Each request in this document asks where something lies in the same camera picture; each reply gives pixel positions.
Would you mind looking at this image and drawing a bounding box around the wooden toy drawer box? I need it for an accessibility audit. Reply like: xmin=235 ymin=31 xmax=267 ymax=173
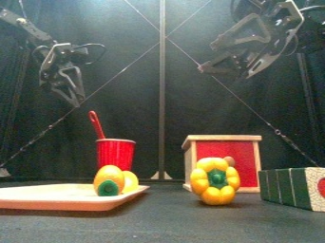
xmin=180 ymin=134 xmax=262 ymax=195

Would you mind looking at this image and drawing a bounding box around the red drawer with wooden knob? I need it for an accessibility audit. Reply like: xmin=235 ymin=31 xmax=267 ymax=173
xmin=195 ymin=140 xmax=259 ymax=188

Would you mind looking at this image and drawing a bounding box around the red plastic cup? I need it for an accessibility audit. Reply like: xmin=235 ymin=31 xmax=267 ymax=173
xmin=95 ymin=138 xmax=138 ymax=174

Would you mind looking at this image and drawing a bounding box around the pale pink plastic tray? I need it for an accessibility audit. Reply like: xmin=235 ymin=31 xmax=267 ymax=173
xmin=0 ymin=183 xmax=151 ymax=213

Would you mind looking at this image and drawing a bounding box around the toy bell pepper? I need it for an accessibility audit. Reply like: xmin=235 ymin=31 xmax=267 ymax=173
xmin=188 ymin=157 xmax=241 ymax=206

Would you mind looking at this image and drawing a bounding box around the green toy watermelon block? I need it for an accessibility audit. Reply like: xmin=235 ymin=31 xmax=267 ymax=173
xmin=258 ymin=166 xmax=325 ymax=213

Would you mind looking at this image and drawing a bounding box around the thin diagonal brace wire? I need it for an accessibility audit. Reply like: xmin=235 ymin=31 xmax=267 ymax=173
xmin=122 ymin=0 xmax=321 ymax=167
xmin=0 ymin=0 xmax=213 ymax=168

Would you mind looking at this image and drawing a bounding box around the black looped gripper cable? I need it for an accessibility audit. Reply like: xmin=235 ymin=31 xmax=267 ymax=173
xmin=72 ymin=43 xmax=108 ymax=65

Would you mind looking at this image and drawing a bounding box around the red spoon handle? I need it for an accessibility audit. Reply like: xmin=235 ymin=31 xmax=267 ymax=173
xmin=87 ymin=110 xmax=108 ymax=140

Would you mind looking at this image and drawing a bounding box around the grey vertical frame pole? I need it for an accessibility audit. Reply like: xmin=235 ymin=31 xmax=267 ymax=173
xmin=150 ymin=0 xmax=174 ymax=181

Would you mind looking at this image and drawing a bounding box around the black frame post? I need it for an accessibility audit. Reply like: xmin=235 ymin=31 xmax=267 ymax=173
xmin=295 ymin=52 xmax=320 ymax=167

